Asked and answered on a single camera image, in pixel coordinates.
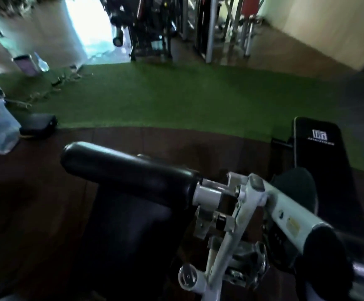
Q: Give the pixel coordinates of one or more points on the green artificial turf mat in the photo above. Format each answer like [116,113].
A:
[182,97]

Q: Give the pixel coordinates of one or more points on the black foam roller pad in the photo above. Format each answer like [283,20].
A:
[128,169]

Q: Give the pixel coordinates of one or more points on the black machine seat pad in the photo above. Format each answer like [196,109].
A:
[131,244]

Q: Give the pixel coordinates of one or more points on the dark green round pad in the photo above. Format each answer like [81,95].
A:
[294,188]

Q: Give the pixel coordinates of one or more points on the grey metal gym machine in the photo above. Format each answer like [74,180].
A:
[210,25]

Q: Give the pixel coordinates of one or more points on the black weight machine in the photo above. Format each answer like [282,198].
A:
[144,25]

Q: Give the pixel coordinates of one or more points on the red padded gym machine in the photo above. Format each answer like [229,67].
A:
[247,18]

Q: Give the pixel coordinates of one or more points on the black pouch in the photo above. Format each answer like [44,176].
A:
[37,125]

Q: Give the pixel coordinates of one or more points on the black padded bench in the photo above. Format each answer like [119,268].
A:
[326,172]

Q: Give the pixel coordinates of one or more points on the clear plastic water bottle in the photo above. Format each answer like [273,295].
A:
[42,63]

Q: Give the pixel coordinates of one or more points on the purple tumbler cup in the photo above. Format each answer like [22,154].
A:
[25,63]

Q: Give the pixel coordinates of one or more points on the small black foam pad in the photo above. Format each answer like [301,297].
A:
[326,263]

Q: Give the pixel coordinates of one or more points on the white metal machine frame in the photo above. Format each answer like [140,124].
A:
[244,216]

